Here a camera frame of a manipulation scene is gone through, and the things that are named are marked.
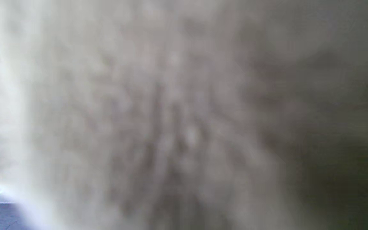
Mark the brown pillowcase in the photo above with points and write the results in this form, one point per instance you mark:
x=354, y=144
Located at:
x=184, y=111

